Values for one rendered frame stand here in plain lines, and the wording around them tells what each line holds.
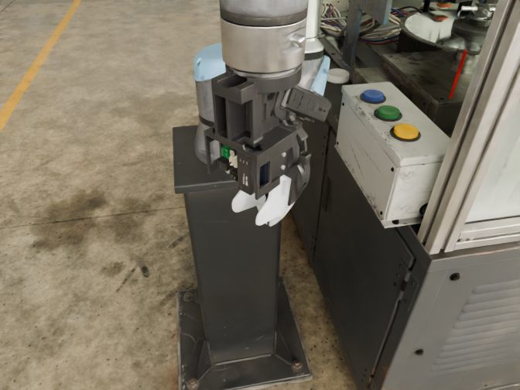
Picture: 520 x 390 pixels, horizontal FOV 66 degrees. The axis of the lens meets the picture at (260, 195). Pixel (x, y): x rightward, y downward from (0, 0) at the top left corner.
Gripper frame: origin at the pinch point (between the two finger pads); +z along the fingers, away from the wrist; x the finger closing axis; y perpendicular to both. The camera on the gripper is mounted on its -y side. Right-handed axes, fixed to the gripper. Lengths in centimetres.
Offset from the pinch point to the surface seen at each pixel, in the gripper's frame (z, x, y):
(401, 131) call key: 0.2, 3.4, -30.0
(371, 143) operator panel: 4.9, -1.7, -30.7
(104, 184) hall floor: 91, -142, -42
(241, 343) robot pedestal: 81, -25, -18
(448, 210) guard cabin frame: 6.5, 15.4, -23.5
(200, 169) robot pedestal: 16.2, -31.8, -15.1
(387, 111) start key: 0.2, -1.9, -35.2
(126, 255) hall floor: 91, -92, -20
